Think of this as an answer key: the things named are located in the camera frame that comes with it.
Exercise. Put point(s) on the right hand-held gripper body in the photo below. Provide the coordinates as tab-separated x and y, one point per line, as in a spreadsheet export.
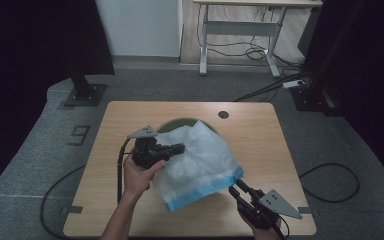
263	210

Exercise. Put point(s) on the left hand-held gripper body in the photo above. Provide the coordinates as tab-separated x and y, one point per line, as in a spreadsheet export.
146	153

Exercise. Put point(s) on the green round bin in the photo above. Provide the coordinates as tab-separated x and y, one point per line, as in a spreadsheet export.
173	125

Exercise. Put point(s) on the white plastic bag blue edge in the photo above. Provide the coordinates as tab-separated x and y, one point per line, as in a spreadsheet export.
200	160

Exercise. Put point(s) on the person's right hand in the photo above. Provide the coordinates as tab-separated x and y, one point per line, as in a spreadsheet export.
265	235

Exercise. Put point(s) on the person's left hand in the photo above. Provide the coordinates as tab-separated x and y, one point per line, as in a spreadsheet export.
136	178

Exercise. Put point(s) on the black stand base left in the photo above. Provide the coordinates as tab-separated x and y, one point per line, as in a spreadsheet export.
85	95

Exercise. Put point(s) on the white power strip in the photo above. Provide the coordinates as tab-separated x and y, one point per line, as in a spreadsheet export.
293	84

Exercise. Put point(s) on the dark curtain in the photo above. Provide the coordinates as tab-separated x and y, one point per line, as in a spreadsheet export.
30	50
373	66

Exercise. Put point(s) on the black stand with base plate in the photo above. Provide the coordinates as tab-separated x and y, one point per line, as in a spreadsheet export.
310	100

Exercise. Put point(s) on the grey metal frame desk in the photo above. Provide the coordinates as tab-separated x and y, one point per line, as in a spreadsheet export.
240	28

